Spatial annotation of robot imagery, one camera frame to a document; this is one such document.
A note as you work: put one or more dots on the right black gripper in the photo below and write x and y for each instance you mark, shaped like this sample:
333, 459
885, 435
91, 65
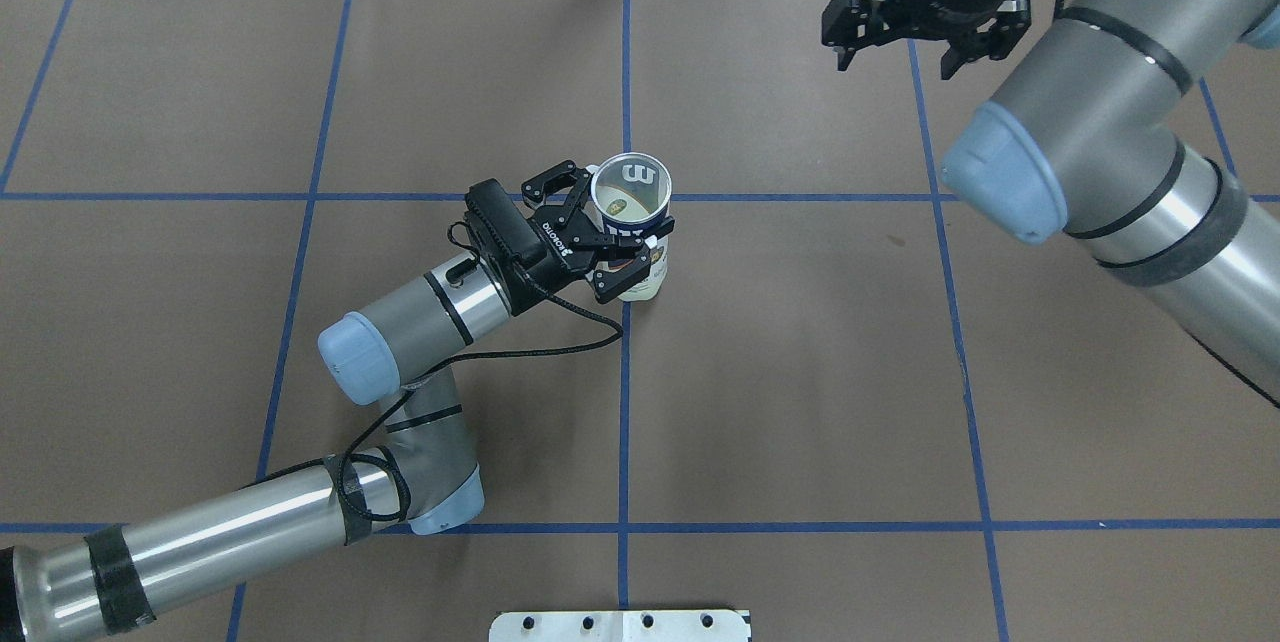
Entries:
935, 4

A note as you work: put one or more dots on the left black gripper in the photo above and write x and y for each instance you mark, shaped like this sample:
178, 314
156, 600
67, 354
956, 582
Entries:
546, 257

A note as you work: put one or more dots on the Wilson tennis ball can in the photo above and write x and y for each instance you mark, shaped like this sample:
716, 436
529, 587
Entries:
630, 195

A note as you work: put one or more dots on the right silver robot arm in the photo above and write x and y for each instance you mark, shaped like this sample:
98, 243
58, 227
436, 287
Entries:
1075, 141

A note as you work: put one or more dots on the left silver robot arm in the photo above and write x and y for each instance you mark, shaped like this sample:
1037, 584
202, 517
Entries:
500, 297

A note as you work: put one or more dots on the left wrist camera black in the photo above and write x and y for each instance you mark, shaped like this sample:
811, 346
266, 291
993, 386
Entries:
502, 236

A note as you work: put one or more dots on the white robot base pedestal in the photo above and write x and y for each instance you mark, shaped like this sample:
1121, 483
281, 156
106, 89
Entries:
623, 625

